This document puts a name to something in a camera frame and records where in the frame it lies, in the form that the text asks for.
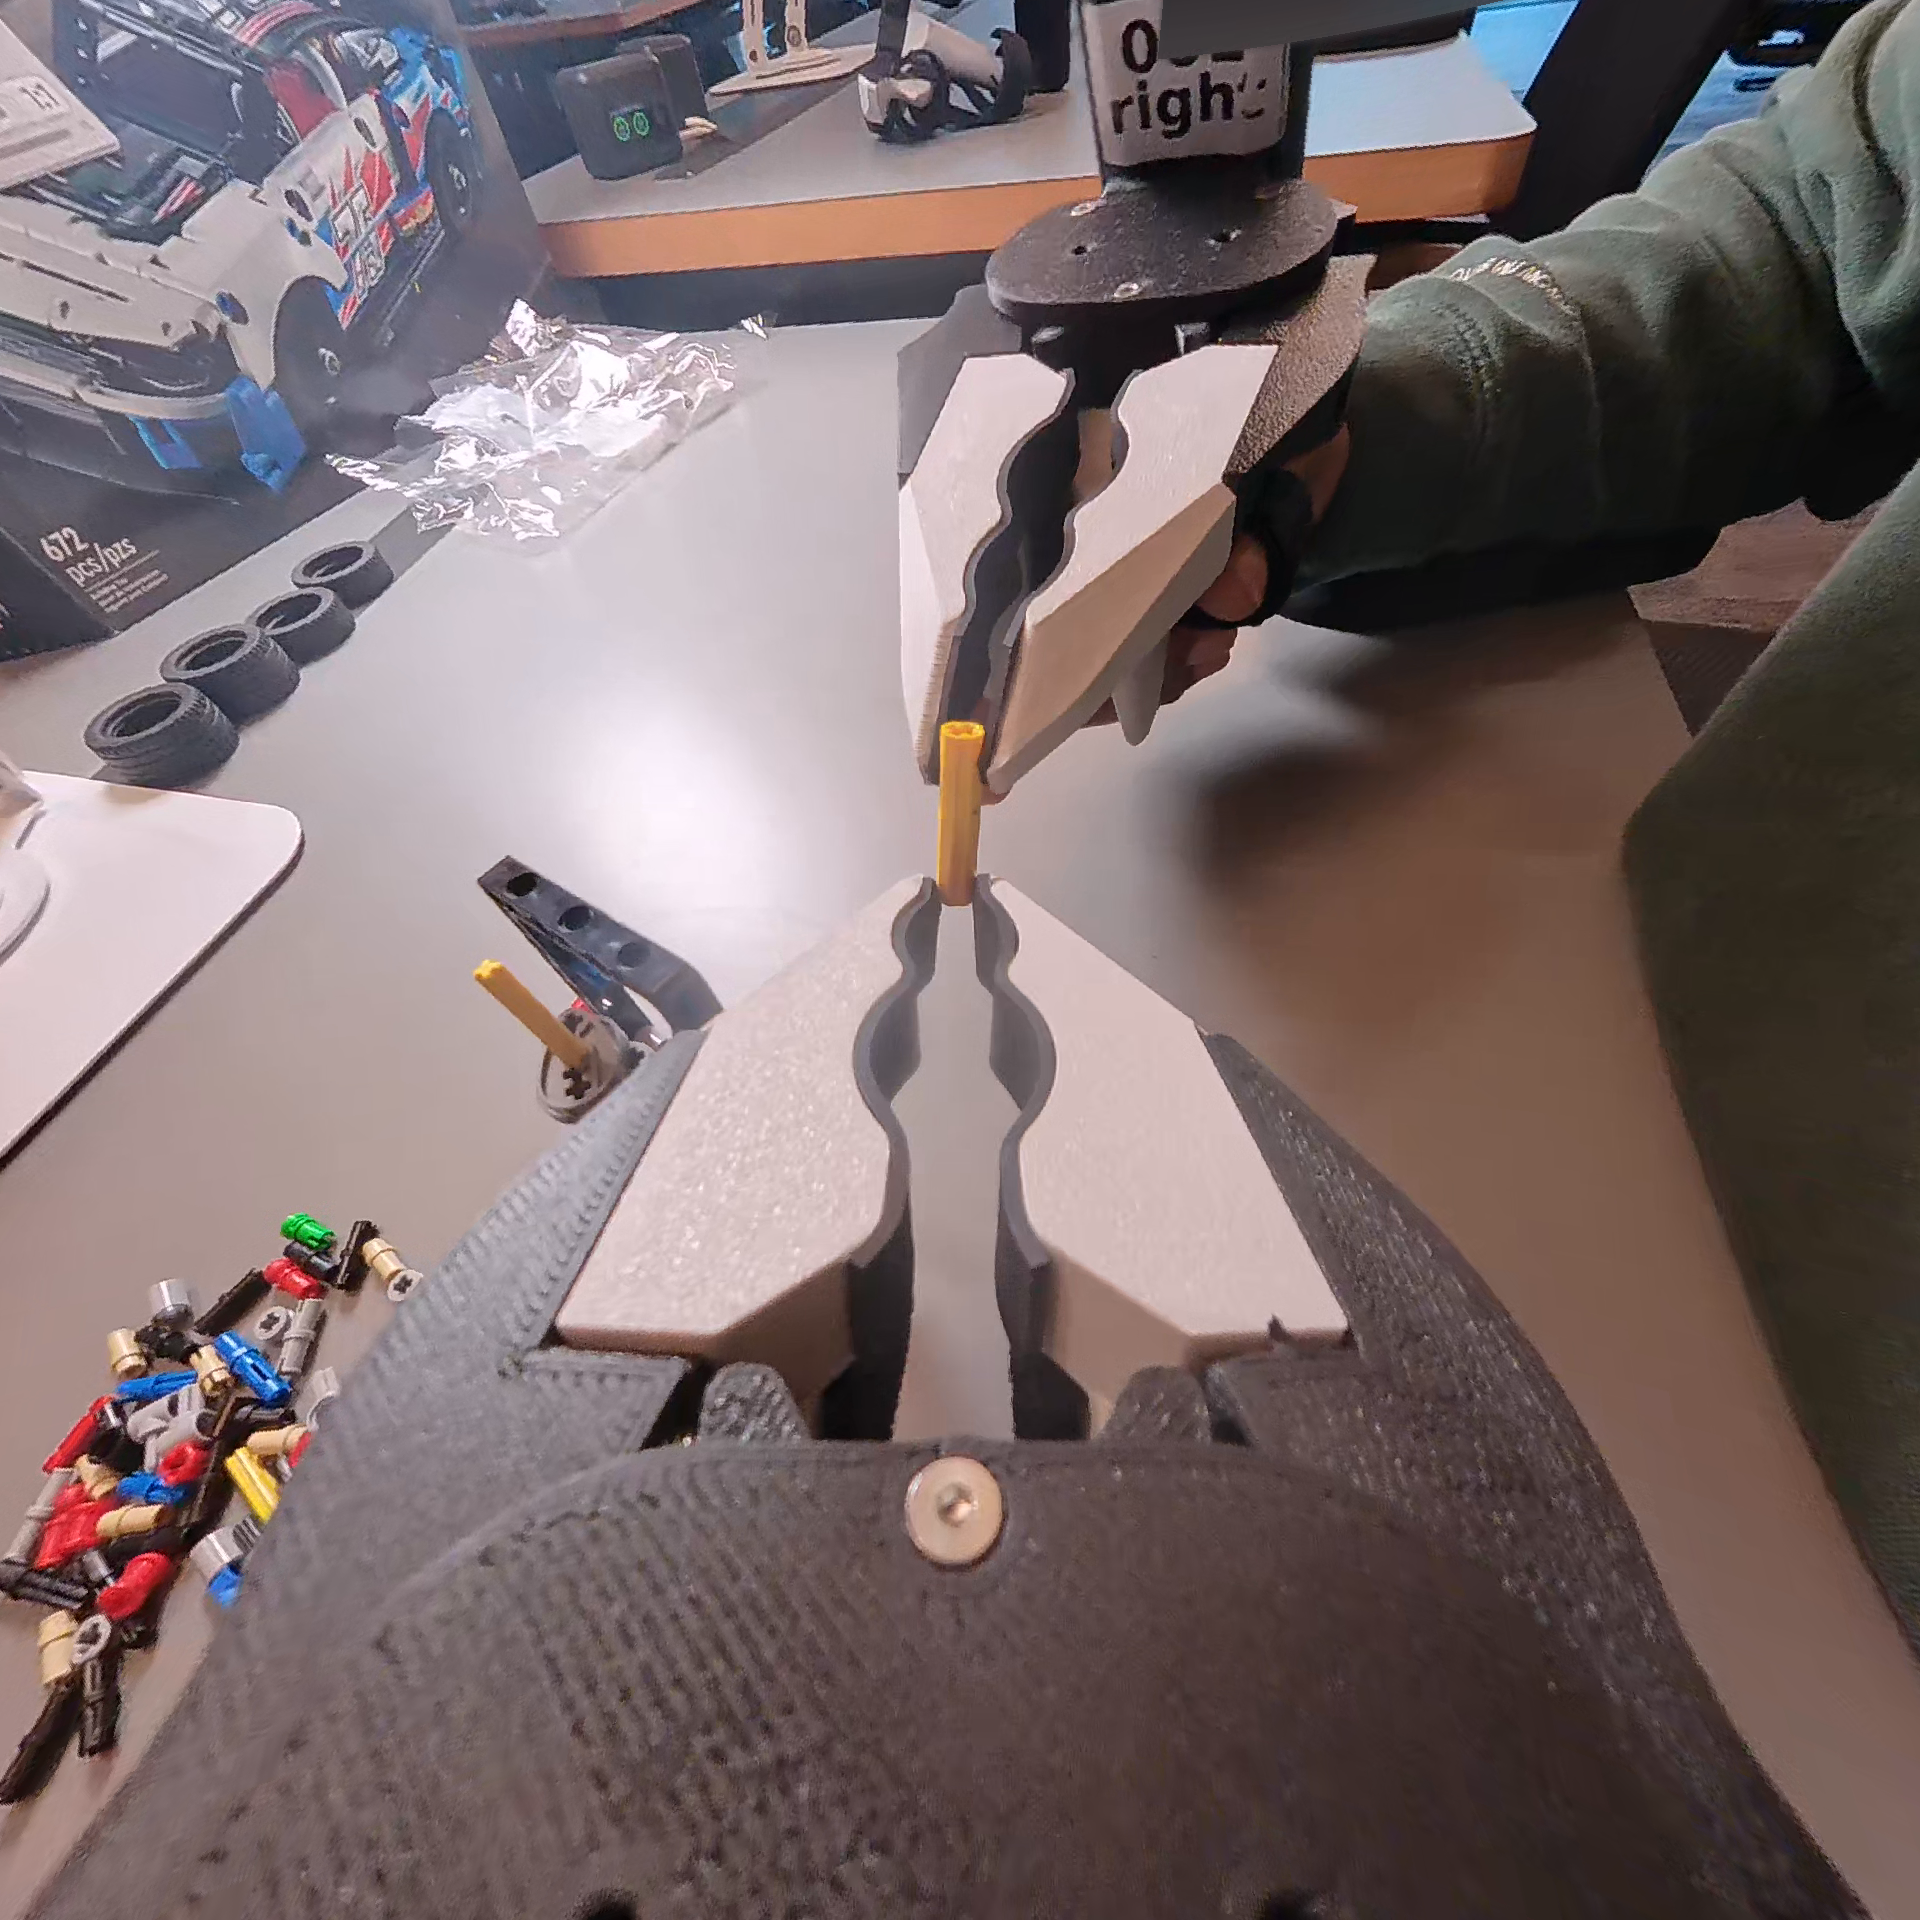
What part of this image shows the lego car set box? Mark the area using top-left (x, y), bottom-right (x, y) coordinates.
top-left (0, 0), bottom-right (550, 661)

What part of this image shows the pile of small lego pins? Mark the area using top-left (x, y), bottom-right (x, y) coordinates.
top-left (0, 1206), bottom-right (430, 1802)

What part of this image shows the white paper sheet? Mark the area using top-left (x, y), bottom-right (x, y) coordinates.
top-left (0, 14), bottom-right (125, 194)

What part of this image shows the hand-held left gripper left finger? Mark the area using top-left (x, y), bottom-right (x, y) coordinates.
top-left (552, 874), bottom-right (939, 1434)

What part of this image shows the grey wood-edged table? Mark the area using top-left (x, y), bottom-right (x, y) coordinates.
top-left (515, 0), bottom-right (1540, 279)

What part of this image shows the person's green sweatshirt torso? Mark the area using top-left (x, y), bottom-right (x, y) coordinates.
top-left (1620, 464), bottom-right (1920, 1652)

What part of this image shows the black box with green lights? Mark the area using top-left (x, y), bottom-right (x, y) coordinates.
top-left (552, 32), bottom-right (708, 182)

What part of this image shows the person's right forearm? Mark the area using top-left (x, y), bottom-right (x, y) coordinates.
top-left (1282, 0), bottom-right (1920, 631)

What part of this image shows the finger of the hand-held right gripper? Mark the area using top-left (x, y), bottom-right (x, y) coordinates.
top-left (896, 352), bottom-right (1079, 781)
top-left (982, 343), bottom-right (1280, 798)

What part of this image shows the clear plastic bag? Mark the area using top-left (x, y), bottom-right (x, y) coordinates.
top-left (322, 296), bottom-right (774, 541)

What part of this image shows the yellow lego axle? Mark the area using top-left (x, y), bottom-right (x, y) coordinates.
top-left (933, 719), bottom-right (992, 909)

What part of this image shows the white round stand base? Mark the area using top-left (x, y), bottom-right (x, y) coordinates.
top-left (703, 0), bottom-right (876, 99)

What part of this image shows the person's right hand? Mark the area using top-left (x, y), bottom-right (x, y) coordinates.
top-left (1162, 426), bottom-right (1351, 730)

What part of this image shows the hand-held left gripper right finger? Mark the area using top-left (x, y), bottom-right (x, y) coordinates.
top-left (972, 874), bottom-right (1351, 1434)

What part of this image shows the black lego frame assembly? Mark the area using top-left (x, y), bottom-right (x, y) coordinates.
top-left (471, 854), bottom-right (722, 1127)

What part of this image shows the black office chair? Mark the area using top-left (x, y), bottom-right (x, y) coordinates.
top-left (1475, 0), bottom-right (1861, 241)

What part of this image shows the white and black device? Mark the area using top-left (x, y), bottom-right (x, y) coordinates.
top-left (853, 0), bottom-right (1051, 143)

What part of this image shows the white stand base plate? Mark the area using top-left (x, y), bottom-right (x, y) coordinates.
top-left (0, 771), bottom-right (305, 1163)

